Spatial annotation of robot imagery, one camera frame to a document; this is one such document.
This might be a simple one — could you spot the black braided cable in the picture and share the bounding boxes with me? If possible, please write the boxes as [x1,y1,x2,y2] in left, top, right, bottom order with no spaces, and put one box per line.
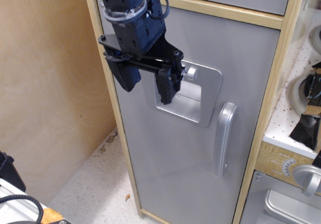
[0,194,45,224]

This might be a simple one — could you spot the silver fridge door handle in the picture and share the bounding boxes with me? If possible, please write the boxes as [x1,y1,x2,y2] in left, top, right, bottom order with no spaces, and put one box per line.
[213,102,237,178]

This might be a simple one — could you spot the black box device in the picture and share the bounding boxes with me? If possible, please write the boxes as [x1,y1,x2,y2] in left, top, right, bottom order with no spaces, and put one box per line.
[1,152,26,192]

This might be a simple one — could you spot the silver fridge door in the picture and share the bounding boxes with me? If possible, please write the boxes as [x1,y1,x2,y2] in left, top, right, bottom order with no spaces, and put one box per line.
[116,8,280,223]

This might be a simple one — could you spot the silver oven knob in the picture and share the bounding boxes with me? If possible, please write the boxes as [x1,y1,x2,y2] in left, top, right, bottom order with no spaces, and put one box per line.
[293,164,320,197]

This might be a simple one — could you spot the silver ice dispenser panel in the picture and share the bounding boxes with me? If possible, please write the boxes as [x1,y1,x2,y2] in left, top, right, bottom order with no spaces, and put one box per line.
[154,60,223,127]

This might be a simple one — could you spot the black torn stove burner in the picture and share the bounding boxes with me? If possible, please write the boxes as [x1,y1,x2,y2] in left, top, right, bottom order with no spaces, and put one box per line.
[289,63,320,151]

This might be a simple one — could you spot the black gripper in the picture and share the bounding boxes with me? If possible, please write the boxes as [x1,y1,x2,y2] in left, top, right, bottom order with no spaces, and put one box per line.
[99,5,184,105]

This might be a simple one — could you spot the white speckled kitchen counter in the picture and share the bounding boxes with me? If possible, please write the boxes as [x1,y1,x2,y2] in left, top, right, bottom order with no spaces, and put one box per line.
[263,0,320,159]

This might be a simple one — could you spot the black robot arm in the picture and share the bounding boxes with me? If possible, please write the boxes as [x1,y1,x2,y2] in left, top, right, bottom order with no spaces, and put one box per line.
[98,0,185,104]

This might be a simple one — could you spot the wooden toy kitchen frame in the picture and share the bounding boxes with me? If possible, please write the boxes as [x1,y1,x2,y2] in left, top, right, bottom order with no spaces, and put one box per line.
[102,0,302,223]

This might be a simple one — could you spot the aluminium rail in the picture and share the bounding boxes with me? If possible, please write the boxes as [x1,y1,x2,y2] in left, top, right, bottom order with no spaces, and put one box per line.
[1,178,39,223]

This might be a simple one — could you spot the silver oven door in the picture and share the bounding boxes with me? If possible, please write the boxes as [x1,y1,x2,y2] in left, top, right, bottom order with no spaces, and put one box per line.
[240,171,320,224]

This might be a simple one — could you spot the silver oven door handle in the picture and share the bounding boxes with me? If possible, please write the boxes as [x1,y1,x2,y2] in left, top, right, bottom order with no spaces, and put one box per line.
[264,190,320,224]

